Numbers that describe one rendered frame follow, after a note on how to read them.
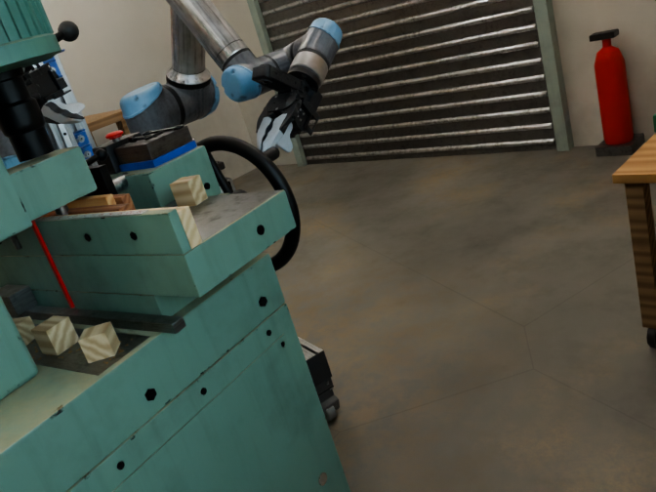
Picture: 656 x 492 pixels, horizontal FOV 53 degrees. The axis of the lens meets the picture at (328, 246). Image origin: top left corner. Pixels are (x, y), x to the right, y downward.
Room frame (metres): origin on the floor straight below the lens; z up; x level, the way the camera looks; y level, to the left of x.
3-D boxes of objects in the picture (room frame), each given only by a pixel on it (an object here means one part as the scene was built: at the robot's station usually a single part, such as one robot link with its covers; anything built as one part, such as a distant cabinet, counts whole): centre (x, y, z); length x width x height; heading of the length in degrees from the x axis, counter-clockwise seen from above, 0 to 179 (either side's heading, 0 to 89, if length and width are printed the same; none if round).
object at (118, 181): (1.06, 0.31, 0.95); 0.09 x 0.07 x 0.09; 50
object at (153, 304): (1.02, 0.33, 0.82); 0.40 x 0.21 x 0.04; 50
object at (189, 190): (1.00, 0.18, 0.92); 0.04 x 0.03 x 0.04; 57
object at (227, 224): (1.06, 0.30, 0.87); 0.61 x 0.30 x 0.06; 50
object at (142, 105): (1.75, 0.34, 0.98); 0.13 x 0.12 x 0.14; 133
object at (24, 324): (0.90, 0.47, 0.82); 0.04 x 0.03 x 0.03; 71
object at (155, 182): (1.13, 0.25, 0.91); 0.15 x 0.14 x 0.09; 50
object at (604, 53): (3.18, -1.59, 0.30); 0.19 x 0.18 x 0.60; 133
